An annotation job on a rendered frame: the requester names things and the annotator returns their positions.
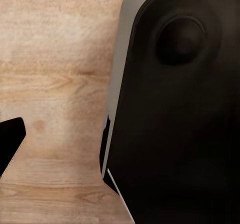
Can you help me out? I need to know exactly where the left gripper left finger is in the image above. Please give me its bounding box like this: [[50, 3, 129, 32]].
[[0, 117, 26, 177]]

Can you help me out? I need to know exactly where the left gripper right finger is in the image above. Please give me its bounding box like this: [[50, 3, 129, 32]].
[[224, 117, 240, 157]]

